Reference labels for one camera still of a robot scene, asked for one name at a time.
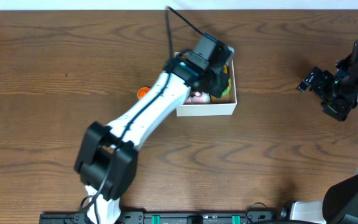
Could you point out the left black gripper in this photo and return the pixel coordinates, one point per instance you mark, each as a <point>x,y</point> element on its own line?
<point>217,86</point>

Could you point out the white cardboard box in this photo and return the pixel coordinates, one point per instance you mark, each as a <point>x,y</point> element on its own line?
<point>219,107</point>

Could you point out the yellow grey toy truck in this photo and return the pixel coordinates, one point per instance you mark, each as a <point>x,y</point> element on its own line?
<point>225,69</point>

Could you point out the green number ball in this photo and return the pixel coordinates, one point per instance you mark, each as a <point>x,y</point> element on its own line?
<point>227,90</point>

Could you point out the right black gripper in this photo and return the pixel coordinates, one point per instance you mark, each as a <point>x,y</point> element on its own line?
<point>324,93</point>

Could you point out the orange round basket toy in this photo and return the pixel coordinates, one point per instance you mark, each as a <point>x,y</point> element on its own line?
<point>142,92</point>

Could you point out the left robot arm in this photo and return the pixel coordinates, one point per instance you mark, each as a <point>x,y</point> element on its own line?
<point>108,156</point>

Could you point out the pink white pig toy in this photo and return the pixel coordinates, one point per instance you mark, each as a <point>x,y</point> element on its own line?
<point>198,98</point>

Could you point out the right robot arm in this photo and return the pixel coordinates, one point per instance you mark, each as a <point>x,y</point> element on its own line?
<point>340,203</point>

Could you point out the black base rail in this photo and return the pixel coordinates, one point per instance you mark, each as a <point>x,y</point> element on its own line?
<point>253,216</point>

